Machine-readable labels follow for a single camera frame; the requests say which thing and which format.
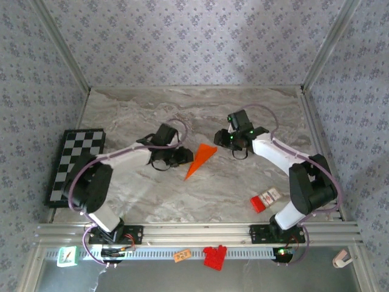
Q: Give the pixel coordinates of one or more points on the orange paper tag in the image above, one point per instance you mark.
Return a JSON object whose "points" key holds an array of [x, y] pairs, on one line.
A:
{"points": [[181, 255]]}

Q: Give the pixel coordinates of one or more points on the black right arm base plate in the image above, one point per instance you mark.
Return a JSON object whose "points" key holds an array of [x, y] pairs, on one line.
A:
{"points": [[259, 234]]}

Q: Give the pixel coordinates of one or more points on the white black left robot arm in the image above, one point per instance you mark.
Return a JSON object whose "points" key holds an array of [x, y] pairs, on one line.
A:
{"points": [[127, 158]]}

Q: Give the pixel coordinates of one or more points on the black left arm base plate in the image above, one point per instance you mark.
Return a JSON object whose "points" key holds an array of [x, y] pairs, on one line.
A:
{"points": [[135, 234]]}

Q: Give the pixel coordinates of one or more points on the grey metal shelf panel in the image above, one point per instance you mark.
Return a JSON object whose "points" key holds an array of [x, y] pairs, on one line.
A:
{"points": [[182, 280]]}

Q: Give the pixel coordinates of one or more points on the green and white card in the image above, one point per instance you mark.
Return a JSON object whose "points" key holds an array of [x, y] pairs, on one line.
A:
{"points": [[67, 257]]}

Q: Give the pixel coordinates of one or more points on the beige clip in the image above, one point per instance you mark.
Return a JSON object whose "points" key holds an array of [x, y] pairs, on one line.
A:
{"points": [[341, 259]]}

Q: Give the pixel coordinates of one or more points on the red toy brick cluster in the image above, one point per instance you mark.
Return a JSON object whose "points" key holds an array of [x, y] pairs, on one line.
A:
{"points": [[215, 258]]}

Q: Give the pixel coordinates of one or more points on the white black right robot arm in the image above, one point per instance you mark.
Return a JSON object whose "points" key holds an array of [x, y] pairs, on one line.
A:
{"points": [[270, 152]]}

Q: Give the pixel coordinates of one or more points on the playing card box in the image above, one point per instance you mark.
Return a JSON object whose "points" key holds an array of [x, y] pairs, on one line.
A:
{"points": [[270, 197]]}

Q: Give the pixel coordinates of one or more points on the black grey chessboard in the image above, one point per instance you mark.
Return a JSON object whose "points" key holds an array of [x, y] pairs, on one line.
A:
{"points": [[71, 143]]}

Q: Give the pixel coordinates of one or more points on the aluminium side rail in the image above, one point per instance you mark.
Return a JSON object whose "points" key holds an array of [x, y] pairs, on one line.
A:
{"points": [[317, 137]]}

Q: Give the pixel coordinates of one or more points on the orange paper sheet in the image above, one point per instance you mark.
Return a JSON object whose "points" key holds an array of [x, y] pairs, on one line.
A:
{"points": [[202, 155]]}

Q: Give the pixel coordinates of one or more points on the aluminium corner post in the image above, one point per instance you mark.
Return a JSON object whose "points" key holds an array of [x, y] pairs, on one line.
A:
{"points": [[62, 45], [329, 45]]}

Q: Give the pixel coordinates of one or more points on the aluminium rail beam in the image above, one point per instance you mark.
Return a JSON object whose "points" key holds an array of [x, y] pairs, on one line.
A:
{"points": [[197, 234]]}

